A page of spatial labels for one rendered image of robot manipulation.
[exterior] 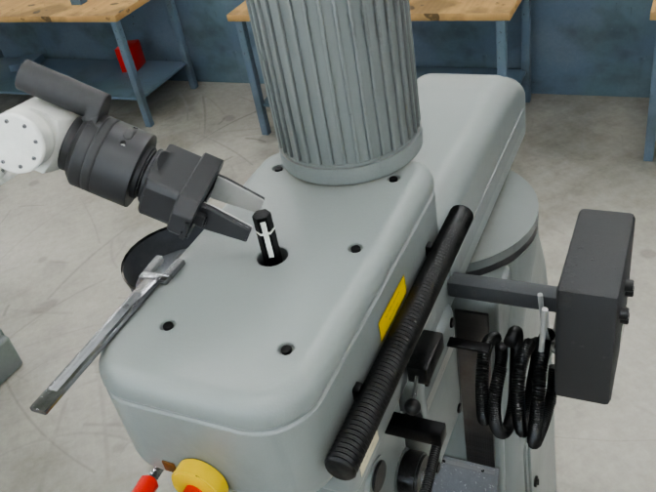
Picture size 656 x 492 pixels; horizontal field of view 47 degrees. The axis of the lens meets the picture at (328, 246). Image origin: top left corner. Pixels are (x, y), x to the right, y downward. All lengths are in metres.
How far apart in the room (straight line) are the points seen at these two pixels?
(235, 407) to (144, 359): 0.12
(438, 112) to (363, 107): 0.50
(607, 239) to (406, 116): 0.35
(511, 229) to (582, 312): 0.40
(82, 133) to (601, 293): 0.67
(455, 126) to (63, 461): 2.55
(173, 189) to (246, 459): 0.29
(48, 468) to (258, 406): 2.81
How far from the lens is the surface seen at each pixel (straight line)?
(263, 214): 0.85
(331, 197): 0.96
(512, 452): 1.65
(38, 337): 4.18
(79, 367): 0.82
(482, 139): 1.35
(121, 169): 0.84
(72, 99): 0.86
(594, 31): 5.19
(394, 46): 0.94
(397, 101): 0.96
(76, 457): 3.47
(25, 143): 0.85
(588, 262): 1.09
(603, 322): 1.07
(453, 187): 1.21
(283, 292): 0.82
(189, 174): 0.85
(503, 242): 1.40
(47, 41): 7.37
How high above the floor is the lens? 2.40
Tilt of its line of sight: 36 degrees down
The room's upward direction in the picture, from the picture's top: 11 degrees counter-clockwise
